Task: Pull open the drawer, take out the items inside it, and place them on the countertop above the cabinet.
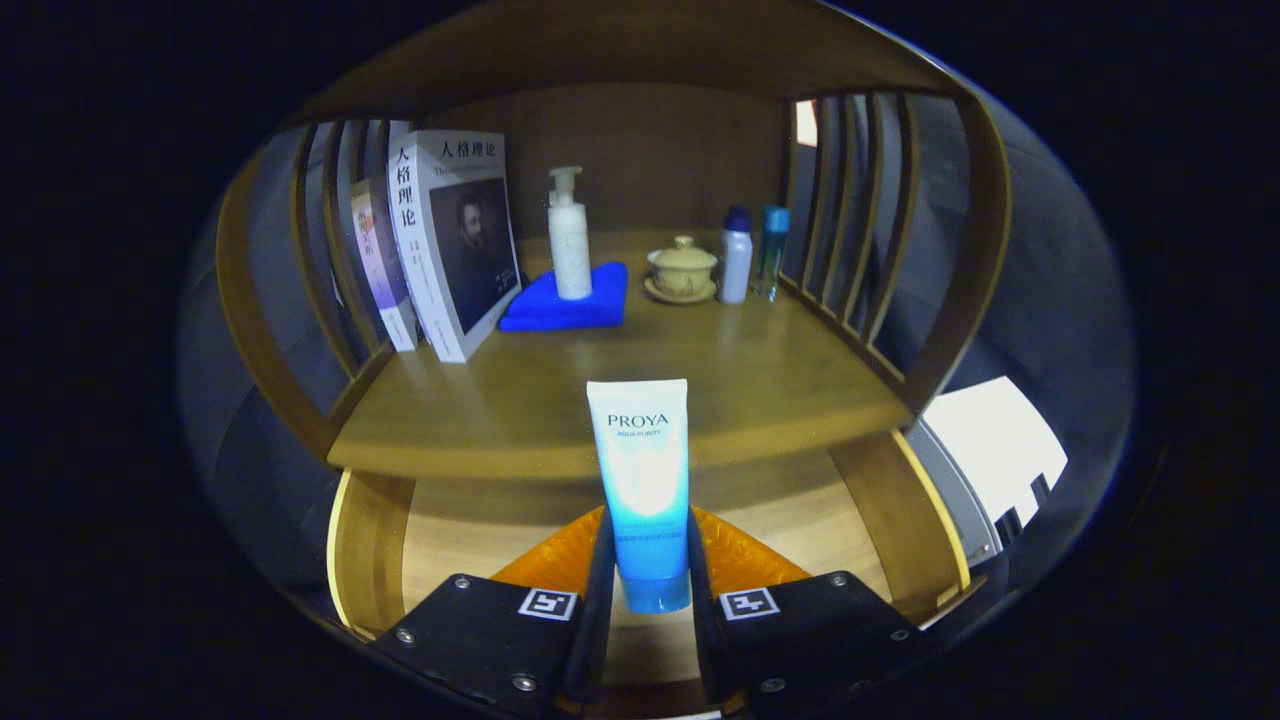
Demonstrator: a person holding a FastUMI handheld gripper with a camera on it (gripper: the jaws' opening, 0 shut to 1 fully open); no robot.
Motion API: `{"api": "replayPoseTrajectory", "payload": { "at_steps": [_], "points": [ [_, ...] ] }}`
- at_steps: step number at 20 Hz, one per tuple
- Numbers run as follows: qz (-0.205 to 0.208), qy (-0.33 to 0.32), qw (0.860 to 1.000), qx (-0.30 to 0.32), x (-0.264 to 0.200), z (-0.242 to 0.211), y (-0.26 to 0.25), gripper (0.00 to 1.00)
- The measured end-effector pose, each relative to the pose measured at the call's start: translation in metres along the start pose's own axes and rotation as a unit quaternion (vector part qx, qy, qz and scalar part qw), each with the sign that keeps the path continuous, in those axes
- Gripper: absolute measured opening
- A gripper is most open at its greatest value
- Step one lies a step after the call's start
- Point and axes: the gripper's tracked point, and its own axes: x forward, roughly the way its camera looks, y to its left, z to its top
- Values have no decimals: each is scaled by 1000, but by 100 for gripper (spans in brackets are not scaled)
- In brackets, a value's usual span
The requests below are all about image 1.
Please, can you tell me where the thick white portrait book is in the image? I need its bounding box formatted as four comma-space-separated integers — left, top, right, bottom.
388, 129, 523, 364

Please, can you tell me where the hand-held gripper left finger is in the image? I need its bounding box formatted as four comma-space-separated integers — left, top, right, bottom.
368, 505, 616, 719

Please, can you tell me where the white pump bottle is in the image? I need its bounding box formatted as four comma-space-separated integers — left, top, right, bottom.
547, 166, 593, 301

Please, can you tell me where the yellow saucer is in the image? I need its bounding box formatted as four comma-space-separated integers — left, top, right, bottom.
644, 275, 718, 305

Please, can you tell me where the wooden countertop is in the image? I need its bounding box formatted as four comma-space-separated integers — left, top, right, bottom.
328, 230, 913, 483

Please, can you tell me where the wooden cabinet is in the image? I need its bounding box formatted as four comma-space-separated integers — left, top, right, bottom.
215, 0, 1013, 471

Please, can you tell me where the teal slim bottle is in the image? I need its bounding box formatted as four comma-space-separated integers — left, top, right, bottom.
752, 205, 791, 303

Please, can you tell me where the yellow lidded teacup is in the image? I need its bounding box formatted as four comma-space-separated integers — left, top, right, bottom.
648, 236, 719, 297

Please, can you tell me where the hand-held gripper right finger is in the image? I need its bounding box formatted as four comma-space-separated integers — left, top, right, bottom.
688, 505, 936, 716

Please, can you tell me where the white bottle with blue cap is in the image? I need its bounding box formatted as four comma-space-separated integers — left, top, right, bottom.
720, 205, 753, 305

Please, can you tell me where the blue and white tube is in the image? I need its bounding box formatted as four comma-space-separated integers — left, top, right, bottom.
586, 378, 693, 614

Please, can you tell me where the thin purple book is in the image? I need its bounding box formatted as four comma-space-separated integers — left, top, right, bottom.
350, 177, 421, 353

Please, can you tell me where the folded blue cloth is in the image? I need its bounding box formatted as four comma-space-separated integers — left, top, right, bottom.
499, 262, 629, 333

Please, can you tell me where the wooden drawer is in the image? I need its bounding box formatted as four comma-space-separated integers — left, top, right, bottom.
325, 430, 986, 716

